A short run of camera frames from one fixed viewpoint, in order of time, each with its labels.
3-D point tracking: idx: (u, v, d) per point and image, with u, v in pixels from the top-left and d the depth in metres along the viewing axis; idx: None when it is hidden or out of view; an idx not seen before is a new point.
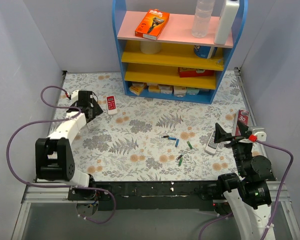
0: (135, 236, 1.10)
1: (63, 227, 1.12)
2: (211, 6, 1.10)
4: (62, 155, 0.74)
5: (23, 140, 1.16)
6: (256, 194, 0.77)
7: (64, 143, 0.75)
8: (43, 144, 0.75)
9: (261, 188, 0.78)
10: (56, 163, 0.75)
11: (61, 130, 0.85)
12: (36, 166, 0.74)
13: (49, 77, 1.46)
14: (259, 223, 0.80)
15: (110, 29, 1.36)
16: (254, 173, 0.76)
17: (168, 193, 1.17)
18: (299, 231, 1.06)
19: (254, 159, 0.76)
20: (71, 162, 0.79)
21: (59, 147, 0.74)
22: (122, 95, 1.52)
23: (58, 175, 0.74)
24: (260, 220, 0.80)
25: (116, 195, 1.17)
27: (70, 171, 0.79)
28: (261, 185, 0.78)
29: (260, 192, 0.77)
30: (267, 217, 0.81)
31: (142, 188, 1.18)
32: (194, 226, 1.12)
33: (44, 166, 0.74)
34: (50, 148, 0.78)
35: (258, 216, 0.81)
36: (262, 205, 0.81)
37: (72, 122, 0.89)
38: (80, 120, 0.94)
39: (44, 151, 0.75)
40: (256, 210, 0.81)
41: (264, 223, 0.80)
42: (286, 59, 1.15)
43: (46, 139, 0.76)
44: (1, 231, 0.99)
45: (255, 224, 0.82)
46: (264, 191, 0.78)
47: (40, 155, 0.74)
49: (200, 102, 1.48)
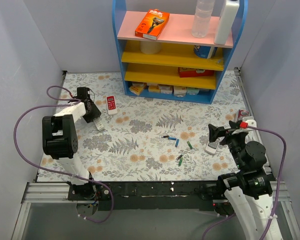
0: (135, 236, 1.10)
1: (63, 227, 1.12)
2: (211, 6, 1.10)
4: (67, 128, 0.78)
5: (23, 139, 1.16)
6: (254, 183, 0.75)
7: (69, 118, 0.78)
8: (49, 121, 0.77)
9: (262, 179, 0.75)
10: (62, 137, 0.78)
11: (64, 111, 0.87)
12: (43, 140, 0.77)
13: (49, 77, 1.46)
14: (262, 214, 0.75)
15: (110, 29, 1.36)
16: (249, 157, 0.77)
17: (168, 193, 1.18)
18: (299, 231, 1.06)
19: (249, 144, 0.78)
20: (75, 135, 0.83)
21: (65, 123, 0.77)
22: (122, 95, 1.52)
23: (63, 148, 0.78)
24: (262, 211, 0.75)
25: (116, 195, 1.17)
27: (74, 144, 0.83)
28: (261, 175, 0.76)
29: (259, 181, 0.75)
30: (270, 207, 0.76)
31: (142, 188, 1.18)
32: (194, 226, 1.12)
33: (50, 142, 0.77)
34: (55, 125, 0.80)
35: (260, 207, 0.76)
36: (263, 194, 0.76)
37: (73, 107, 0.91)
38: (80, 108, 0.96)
39: (50, 127, 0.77)
40: (257, 200, 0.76)
41: (267, 215, 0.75)
42: (286, 59, 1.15)
43: (51, 116, 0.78)
44: (0, 231, 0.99)
45: (258, 215, 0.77)
46: (265, 181, 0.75)
47: (47, 131, 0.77)
49: (200, 102, 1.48)
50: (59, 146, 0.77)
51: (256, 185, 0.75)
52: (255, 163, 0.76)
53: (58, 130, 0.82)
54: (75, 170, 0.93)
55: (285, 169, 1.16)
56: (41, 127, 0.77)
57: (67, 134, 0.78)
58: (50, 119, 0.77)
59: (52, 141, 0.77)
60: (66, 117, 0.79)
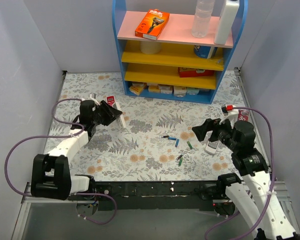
0: (135, 236, 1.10)
1: (63, 227, 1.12)
2: (211, 6, 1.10)
4: (60, 175, 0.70)
5: (23, 139, 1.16)
6: (249, 160, 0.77)
7: (62, 162, 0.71)
8: (41, 161, 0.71)
9: (257, 157, 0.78)
10: (53, 181, 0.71)
11: (61, 148, 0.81)
12: (32, 182, 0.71)
13: (49, 77, 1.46)
14: (261, 191, 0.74)
15: (111, 29, 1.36)
16: (239, 134, 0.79)
17: (168, 193, 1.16)
18: (299, 231, 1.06)
19: (237, 122, 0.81)
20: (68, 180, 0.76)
21: (58, 168, 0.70)
22: (122, 95, 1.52)
23: (53, 194, 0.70)
24: (260, 188, 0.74)
25: (116, 195, 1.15)
27: None
28: (254, 154, 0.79)
29: (254, 158, 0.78)
30: (267, 184, 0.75)
31: (142, 188, 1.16)
32: (194, 226, 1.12)
33: (39, 185, 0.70)
34: (48, 164, 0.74)
35: (257, 184, 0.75)
36: (259, 172, 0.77)
37: (73, 140, 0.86)
38: (82, 138, 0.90)
39: (42, 169, 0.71)
40: (254, 178, 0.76)
41: (265, 191, 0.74)
42: (286, 59, 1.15)
43: (45, 155, 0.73)
44: (1, 231, 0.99)
45: (257, 194, 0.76)
46: (259, 158, 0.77)
47: (37, 173, 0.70)
49: (200, 102, 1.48)
50: (48, 192, 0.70)
51: (251, 162, 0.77)
52: (246, 138, 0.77)
53: (51, 168, 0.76)
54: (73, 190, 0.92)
55: (285, 169, 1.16)
56: (32, 165, 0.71)
57: (58, 182, 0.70)
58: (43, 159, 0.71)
59: (41, 186, 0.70)
60: (59, 160, 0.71)
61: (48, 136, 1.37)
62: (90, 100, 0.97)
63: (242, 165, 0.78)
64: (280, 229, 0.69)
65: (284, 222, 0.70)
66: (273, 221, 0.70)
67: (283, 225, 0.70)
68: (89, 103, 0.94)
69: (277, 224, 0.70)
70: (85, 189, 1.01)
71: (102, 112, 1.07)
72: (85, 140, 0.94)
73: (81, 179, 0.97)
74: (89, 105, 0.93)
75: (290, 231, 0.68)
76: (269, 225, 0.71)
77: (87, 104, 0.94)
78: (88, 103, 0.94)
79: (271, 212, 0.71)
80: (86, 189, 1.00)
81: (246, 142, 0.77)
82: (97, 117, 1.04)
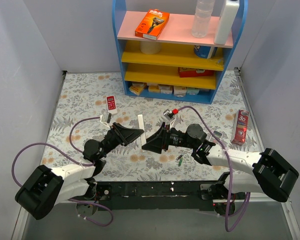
0: (136, 236, 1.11)
1: (63, 227, 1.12)
2: (211, 6, 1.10)
4: (48, 193, 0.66)
5: (23, 139, 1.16)
6: (205, 151, 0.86)
7: (58, 183, 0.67)
8: (41, 172, 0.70)
9: (208, 144, 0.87)
10: (38, 196, 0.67)
11: (65, 170, 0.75)
12: (22, 187, 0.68)
13: (49, 77, 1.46)
14: (221, 155, 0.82)
15: (111, 29, 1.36)
16: (194, 139, 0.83)
17: (168, 193, 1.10)
18: (299, 231, 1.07)
19: (188, 128, 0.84)
20: (53, 204, 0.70)
21: (51, 183, 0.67)
22: (122, 95, 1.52)
23: (30, 207, 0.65)
24: (219, 153, 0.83)
25: (116, 195, 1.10)
27: (46, 211, 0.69)
28: (205, 143, 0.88)
29: (206, 147, 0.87)
30: (221, 148, 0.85)
31: (142, 188, 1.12)
32: (193, 226, 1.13)
33: (25, 193, 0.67)
34: (45, 179, 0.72)
35: (216, 153, 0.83)
36: (212, 148, 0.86)
37: (78, 168, 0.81)
38: (87, 171, 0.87)
39: (37, 180, 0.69)
40: (212, 153, 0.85)
41: (222, 151, 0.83)
42: (285, 60, 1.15)
43: (47, 169, 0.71)
44: (1, 230, 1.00)
45: (223, 161, 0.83)
46: (209, 144, 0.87)
47: (30, 181, 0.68)
49: (200, 102, 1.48)
50: (28, 203, 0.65)
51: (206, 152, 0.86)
52: (201, 139, 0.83)
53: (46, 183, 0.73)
54: (66, 196, 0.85)
55: None
56: (31, 172, 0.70)
57: (44, 197, 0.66)
58: (44, 171, 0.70)
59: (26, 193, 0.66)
60: (56, 180, 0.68)
61: (47, 136, 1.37)
62: (94, 144, 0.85)
63: (204, 158, 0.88)
64: (250, 160, 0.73)
65: (249, 155, 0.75)
66: (242, 161, 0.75)
67: (250, 156, 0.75)
68: (91, 151, 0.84)
69: (246, 159, 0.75)
70: (80, 193, 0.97)
71: (113, 136, 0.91)
72: (88, 174, 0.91)
73: (77, 188, 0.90)
74: (91, 155, 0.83)
75: (258, 156, 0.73)
76: (245, 166, 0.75)
77: (89, 151, 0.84)
78: (91, 152, 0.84)
79: (236, 158, 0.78)
80: (82, 194, 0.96)
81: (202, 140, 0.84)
82: (105, 147, 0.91)
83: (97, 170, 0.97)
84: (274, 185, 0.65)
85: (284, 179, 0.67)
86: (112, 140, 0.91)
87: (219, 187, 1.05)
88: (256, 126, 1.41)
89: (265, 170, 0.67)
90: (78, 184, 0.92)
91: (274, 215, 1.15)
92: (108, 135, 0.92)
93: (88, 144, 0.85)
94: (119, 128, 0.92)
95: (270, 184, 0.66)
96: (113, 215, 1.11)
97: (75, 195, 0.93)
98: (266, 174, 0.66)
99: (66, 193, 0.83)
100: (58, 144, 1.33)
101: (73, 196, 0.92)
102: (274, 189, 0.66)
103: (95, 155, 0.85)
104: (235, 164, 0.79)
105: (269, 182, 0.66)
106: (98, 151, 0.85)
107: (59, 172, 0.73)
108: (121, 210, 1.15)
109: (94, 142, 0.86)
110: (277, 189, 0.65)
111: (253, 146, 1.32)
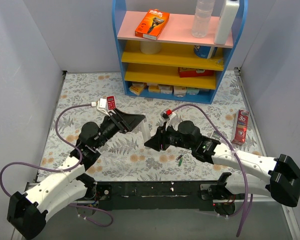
0: (135, 236, 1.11)
1: (63, 227, 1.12)
2: (211, 6, 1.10)
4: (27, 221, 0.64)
5: (23, 139, 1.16)
6: (206, 148, 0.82)
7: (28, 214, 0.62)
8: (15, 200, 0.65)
9: (209, 141, 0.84)
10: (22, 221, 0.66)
11: (42, 189, 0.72)
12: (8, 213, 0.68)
13: (49, 78, 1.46)
14: (229, 157, 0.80)
15: (111, 30, 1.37)
16: (188, 135, 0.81)
17: (168, 193, 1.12)
18: (299, 231, 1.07)
19: (179, 126, 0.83)
20: (43, 220, 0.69)
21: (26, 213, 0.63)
22: (122, 95, 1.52)
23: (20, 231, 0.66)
24: (226, 155, 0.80)
25: (116, 195, 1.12)
27: (38, 228, 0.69)
28: (205, 140, 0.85)
29: (207, 144, 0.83)
30: (228, 149, 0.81)
31: (142, 188, 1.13)
32: (193, 226, 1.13)
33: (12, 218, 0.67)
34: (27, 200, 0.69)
35: (222, 154, 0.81)
36: (217, 147, 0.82)
37: (59, 179, 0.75)
38: (73, 173, 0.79)
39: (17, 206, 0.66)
40: (216, 152, 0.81)
41: (230, 152, 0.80)
42: (285, 60, 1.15)
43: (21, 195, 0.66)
44: (1, 231, 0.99)
45: (231, 162, 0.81)
46: (211, 141, 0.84)
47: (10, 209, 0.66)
49: (200, 102, 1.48)
50: (17, 228, 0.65)
51: (209, 150, 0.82)
52: (195, 134, 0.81)
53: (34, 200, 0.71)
54: (63, 204, 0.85)
55: None
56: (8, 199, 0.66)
57: (27, 224, 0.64)
58: (20, 198, 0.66)
59: (12, 219, 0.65)
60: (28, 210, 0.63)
61: (47, 136, 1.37)
62: (93, 127, 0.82)
63: (206, 155, 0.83)
64: (265, 166, 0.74)
65: (263, 160, 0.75)
66: (255, 167, 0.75)
67: (264, 162, 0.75)
68: (90, 133, 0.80)
69: (260, 165, 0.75)
70: (81, 196, 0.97)
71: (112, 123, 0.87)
72: (78, 174, 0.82)
73: (73, 194, 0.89)
74: (89, 137, 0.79)
75: (272, 162, 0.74)
76: (258, 172, 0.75)
77: (87, 134, 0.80)
78: (88, 135, 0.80)
79: (249, 162, 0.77)
80: (82, 197, 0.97)
81: (196, 137, 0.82)
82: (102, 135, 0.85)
83: (89, 164, 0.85)
84: (289, 193, 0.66)
85: (295, 184, 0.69)
86: (111, 126, 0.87)
87: (219, 188, 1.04)
88: (256, 126, 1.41)
89: (281, 178, 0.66)
90: (74, 190, 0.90)
91: (274, 215, 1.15)
92: (108, 122, 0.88)
93: (87, 126, 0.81)
94: (120, 115, 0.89)
95: (284, 192, 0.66)
96: (112, 216, 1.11)
97: (74, 199, 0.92)
98: (283, 182, 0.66)
99: (60, 204, 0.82)
100: (58, 144, 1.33)
101: (72, 200, 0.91)
102: (287, 196, 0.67)
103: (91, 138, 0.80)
104: (246, 168, 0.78)
105: (285, 191, 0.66)
106: (96, 135, 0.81)
107: (35, 197, 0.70)
108: (121, 210, 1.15)
109: (93, 126, 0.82)
110: (290, 196, 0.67)
111: (253, 146, 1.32)
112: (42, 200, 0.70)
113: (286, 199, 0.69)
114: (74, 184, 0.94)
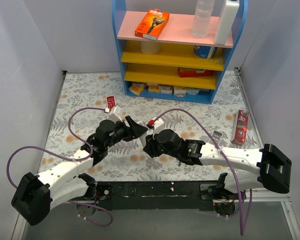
0: (136, 236, 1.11)
1: (63, 227, 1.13)
2: (211, 6, 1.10)
4: (36, 203, 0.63)
5: (23, 139, 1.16)
6: (192, 151, 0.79)
7: (41, 195, 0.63)
8: (27, 181, 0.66)
9: (193, 143, 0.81)
10: (28, 205, 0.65)
11: (54, 173, 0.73)
12: (14, 195, 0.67)
13: (49, 77, 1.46)
14: (217, 156, 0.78)
15: (110, 29, 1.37)
16: (169, 143, 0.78)
17: (168, 193, 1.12)
18: (299, 231, 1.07)
19: (158, 135, 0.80)
20: (47, 208, 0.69)
21: (37, 195, 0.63)
22: (122, 95, 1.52)
23: (24, 215, 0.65)
24: (214, 154, 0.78)
25: (116, 195, 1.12)
27: (42, 215, 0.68)
28: (189, 143, 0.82)
29: (193, 146, 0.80)
30: (214, 148, 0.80)
31: (142, 188, 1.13)
32: (193, 226, 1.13)
33: (18, 201, 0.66)
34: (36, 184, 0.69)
35: (210, 154, 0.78)
36: (204, 147, 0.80)
37: (71, 166, 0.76)
38: (84, 165, 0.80)
39: (26, 189, 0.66)
40: (203, 153, 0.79)
41: (217, 151, 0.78)
42: (285, 60, 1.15)
43: (34, 177, 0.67)
44: (1, 231, 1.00)
45: (218, 161, 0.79)
46: (196, 143, 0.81)
47: (19, 190, 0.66)
49: (200, 102, 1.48)
50: (22, 212, 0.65)
51: (196, 152, 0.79)
52: (174, 140, 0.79)
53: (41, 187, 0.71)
54: (65, 197, 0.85)
55: None
56: (20, 179, 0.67)
57: (33, 208, 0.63)
58: (31, 179, 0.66)
59: (18, 202, 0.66)
60: (40, 191, 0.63)
61: (48, 136, 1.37)
62: (111, 123, 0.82)
63: (193, 159, 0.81)
64: (252, 159, 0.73)
65: (249, 153, 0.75)
66: (244, 161, 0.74)
67: (251, 155, 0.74)
68: (107, 127, 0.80)
69: (247, 159, 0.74)
70: (81, 194, 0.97)
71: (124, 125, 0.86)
72: (86, 167, 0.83)
73: (75, 190, 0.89)
74: (106, 131, 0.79)
75: (259, 153, 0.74)
76: (247, 166, 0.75)
77: (104, 127, 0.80)
78: (106, 128, 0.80)
79: (235, 157, 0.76)
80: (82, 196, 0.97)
81: (176, 142, 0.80)
82: (113, 136, 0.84)
83: (96, 160, 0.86)
84: (280, 181, 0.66)
85: (284, 171, 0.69)
86: (120, 131, 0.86)
87: (219, 190, 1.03)
88: (256, 126, 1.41)
89: (270, 169, 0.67)
90: (76, 185, 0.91)
91: (274, 215, 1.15)
92: (118, 126, 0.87)
93: (105, 121, 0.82)
94: (131, 122, 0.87)
95: (277, 182, 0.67)
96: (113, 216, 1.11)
97: (74, 197, 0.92)
98: (272, 172, 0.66)
99: (63, 197, 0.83)
100: (58, 144, 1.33)
101: (72, 197, 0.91)
102: (279, 185, 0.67)
103: (106, 134, 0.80)
104: (235, 164, 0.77)
105: (275, 180, 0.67)
106: (112, 131, 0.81)
107: (47, 180, 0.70)
108: (121, 210, 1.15)
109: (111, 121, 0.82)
110: (281, 184, 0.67)
111: (253, 146, 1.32)
112: (53, 185, 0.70)
113: (278, 188, 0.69)
114: (76, 181, 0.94)
